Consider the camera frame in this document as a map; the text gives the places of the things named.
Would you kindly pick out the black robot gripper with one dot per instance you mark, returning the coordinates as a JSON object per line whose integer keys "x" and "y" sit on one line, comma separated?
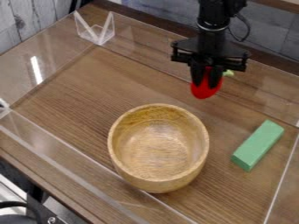
{"x": 209, "y": 50}

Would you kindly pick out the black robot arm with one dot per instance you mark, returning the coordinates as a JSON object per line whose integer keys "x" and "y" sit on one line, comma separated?
{"x": 216, "y": 13}

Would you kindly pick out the green rectangular block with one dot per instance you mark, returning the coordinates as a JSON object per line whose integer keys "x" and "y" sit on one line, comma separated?
{"x": 256, "y": 145}

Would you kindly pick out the black metal stand base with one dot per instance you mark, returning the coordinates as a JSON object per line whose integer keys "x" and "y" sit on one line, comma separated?
{"x": 48, "y": 216}

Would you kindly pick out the red plush strawberry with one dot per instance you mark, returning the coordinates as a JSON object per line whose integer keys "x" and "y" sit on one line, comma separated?
{"x": 200, "y": 85}

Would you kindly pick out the wooden bowl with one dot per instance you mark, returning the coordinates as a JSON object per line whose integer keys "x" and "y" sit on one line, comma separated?
{"x": 157, "y": 144}

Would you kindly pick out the clear acrylic corner bracket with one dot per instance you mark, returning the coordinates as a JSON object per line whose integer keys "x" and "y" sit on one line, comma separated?
{"x": 96, "y": 34}

